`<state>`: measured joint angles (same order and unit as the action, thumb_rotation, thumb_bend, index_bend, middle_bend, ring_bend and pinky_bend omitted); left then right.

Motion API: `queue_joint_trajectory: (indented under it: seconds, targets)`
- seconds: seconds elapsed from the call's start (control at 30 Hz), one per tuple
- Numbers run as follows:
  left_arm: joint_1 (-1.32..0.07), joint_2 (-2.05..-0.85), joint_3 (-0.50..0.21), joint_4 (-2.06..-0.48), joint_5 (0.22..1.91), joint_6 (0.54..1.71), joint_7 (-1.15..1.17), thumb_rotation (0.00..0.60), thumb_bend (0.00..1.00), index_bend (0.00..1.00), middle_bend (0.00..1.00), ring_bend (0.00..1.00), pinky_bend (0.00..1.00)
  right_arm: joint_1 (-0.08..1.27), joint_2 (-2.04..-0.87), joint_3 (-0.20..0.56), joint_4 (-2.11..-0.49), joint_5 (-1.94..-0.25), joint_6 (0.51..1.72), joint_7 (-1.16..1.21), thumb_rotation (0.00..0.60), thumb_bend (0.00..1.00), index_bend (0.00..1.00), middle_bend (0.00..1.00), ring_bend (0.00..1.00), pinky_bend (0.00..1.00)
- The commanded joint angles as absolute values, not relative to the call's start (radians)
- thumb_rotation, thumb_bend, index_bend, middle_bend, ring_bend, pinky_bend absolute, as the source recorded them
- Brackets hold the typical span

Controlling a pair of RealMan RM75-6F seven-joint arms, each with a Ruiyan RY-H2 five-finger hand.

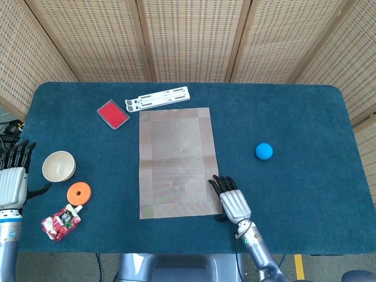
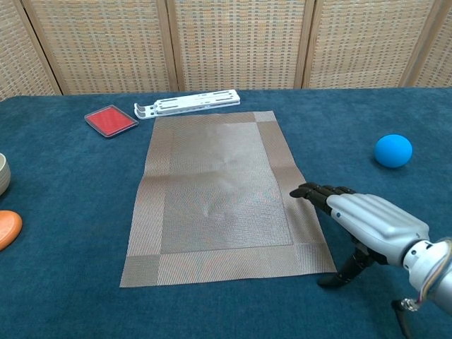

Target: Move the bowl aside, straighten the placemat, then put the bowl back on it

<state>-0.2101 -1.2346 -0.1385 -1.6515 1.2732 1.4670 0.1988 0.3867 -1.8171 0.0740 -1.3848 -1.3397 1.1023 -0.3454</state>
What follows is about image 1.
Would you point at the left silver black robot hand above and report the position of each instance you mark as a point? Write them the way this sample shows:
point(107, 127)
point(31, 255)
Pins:
point(11, 185)

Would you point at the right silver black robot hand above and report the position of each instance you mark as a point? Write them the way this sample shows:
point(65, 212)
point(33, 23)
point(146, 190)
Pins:
point(235, 204)

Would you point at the white bowl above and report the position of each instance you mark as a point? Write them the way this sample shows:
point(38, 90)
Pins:
point(58, 166)

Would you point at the brown woven placemat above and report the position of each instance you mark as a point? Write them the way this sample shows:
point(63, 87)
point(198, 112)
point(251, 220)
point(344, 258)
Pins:
point(176, 161)

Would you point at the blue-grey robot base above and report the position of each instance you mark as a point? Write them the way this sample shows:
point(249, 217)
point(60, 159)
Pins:
point(176, 268)

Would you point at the blue ball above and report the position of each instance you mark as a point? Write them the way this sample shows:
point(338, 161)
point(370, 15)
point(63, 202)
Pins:
point(263, 151)

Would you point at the red drink pouch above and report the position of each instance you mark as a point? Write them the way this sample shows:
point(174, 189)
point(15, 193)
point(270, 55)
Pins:
point(60, 224)

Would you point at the orange disc with hole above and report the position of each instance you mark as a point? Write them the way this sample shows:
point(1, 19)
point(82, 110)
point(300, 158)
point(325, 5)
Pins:
point(83, 195)

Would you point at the blue felt table cover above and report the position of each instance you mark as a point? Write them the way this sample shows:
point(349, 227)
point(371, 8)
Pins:
point(293, 102)

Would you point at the red ink pad clear case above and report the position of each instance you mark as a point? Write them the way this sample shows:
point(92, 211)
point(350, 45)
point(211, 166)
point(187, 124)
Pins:
point(113, 114)

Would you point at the white folding stand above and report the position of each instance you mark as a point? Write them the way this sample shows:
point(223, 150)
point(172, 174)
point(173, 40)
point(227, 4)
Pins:
point(155, 99)

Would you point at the woven bamboo folding screen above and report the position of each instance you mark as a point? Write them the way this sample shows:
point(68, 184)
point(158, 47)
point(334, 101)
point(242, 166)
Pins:
point(191, 38)

